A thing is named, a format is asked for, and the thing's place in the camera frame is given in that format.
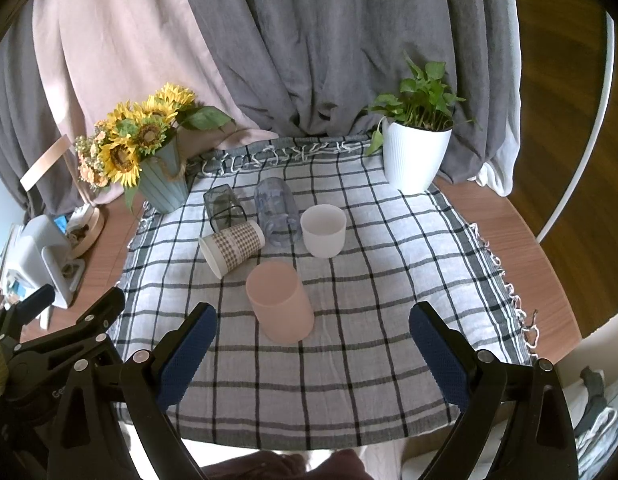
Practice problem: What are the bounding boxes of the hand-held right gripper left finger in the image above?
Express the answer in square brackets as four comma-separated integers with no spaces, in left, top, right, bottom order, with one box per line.
[44,302,218,480]

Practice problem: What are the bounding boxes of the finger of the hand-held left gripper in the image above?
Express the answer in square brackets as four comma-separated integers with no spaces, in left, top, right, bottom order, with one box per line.
[19,287,126,367]
[0,284,56,347]

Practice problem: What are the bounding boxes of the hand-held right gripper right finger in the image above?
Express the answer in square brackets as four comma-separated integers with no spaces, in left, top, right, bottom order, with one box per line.
[408,301,581,480]

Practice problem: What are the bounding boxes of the pink cup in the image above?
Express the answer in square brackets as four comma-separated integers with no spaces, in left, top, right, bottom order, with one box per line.
[245,261,315,345]

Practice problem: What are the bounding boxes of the checked pattern paper cup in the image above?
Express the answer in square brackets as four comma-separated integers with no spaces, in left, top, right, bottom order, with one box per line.
[198,222,266,280]

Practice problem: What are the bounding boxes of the dark grey glass cup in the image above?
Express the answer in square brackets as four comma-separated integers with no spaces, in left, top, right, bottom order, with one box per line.
[203,185,248,233]

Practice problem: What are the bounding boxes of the white cup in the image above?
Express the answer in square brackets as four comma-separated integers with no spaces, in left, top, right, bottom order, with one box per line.
[300,204,348,259]

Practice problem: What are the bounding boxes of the clear ribbed glass cup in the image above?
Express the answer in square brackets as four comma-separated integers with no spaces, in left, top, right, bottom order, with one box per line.
[254,177,303,247]

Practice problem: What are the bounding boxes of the white appliance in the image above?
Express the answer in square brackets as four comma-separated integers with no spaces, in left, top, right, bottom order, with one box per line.
[19,215,87,309]

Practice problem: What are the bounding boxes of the round wooden base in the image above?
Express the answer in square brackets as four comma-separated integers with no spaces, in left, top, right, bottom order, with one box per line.
[66,205,108,263]

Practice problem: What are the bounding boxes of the black white checked tablecloth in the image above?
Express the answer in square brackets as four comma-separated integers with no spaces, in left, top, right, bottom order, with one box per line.
[109,136,541,453]

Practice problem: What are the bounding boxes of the wooden strip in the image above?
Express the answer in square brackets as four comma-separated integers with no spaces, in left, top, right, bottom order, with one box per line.
[20,135,72,192]

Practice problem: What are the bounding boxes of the blue-green ribbed vase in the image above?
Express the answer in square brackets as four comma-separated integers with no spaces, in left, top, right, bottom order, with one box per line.
[137,137,191,214]

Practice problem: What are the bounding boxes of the sunflower bouquet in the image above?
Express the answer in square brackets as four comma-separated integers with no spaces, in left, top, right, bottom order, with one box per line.
[74,83,236,211]

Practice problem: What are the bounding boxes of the grey clothing pile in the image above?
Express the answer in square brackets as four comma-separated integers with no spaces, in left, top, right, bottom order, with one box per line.
[574,367,618,480]

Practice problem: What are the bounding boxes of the white cloth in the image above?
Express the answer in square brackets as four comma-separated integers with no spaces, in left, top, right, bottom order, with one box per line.
[476,162,512,197]

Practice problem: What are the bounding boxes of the white ribbed plant pot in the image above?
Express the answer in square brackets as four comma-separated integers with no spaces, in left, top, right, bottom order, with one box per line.
[382,116,453,194]

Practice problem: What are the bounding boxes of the green leafy plant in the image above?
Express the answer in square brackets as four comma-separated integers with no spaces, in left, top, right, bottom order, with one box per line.
[365,51,482,157]

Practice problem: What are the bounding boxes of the pink cloth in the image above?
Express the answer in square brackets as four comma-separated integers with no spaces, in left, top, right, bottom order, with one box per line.
[33,0,280,161]

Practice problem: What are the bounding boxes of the white curved tube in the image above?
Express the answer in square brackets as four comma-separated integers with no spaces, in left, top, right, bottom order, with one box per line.
[536,10,616,243]

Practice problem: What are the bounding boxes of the grey curtain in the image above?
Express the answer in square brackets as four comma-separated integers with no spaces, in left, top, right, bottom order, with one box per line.
[0,0,521,221]

